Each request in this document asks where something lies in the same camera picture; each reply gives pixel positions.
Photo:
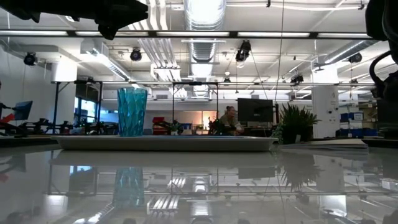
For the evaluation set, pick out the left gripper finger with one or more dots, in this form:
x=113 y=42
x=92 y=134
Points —
x=124 y=11
x=108 y=31

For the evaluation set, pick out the teal faceted plastic cup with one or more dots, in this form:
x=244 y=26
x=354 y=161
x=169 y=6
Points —
x=132 y=112

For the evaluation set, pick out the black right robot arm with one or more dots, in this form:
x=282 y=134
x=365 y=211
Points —
x=384 y=18

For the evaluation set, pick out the grey plastic tray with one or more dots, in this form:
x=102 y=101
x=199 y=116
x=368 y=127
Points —
x=164 y=143

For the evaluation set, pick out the black ceiling spotlight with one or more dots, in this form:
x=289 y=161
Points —
x=136 y=55
x=243 y=51
x=30 y=59
x=355 y=58
x=297 y=79

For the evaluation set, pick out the black overhead light bar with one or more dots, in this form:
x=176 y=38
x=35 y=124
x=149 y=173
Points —
x=192 y=34

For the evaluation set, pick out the red storage bin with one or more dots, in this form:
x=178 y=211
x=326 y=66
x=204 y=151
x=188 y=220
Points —
x=158 y=123

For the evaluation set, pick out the blue-lit tilted monitor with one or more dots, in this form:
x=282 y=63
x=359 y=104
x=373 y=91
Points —
x=22 y=110

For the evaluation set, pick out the person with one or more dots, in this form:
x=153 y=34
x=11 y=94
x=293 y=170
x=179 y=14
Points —
x=229 y=121

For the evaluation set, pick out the black monitor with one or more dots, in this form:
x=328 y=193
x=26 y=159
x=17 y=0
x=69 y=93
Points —
x=388 y=115
x=255 y=110

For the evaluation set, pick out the small green potted plant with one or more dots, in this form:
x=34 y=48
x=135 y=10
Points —
x=295 y=124

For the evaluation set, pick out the Acadia picture book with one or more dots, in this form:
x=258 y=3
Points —
x=329 y=143

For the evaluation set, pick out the shelf with blue bins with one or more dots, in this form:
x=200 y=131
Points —
x=357 y=124

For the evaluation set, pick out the black metal rig frame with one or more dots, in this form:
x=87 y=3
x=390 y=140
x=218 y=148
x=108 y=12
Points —
x=77 y=82
x=195 y=83

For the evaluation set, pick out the silver ceiling duct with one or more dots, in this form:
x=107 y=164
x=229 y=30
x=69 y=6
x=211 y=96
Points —
x=203 y=28

